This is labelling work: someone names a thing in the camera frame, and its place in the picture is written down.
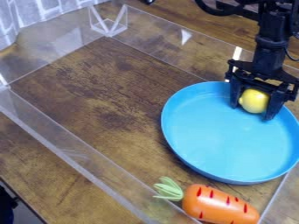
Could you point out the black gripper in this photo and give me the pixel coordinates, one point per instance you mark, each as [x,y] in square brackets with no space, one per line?
[276,82]

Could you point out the yellow lemon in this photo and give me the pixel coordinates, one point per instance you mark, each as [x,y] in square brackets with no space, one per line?
[254,101]

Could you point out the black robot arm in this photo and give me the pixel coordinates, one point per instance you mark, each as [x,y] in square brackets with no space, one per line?
[278,21]

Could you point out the blue round tray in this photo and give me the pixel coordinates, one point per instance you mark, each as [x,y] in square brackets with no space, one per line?
[223,142]

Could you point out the orange toy carrot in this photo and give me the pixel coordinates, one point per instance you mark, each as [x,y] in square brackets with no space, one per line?
[207,204]

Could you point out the white patterned curtain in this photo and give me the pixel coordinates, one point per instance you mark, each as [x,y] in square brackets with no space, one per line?
[21,13]

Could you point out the clear acrylic enclosure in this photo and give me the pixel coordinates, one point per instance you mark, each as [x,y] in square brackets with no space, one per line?
[84,82]

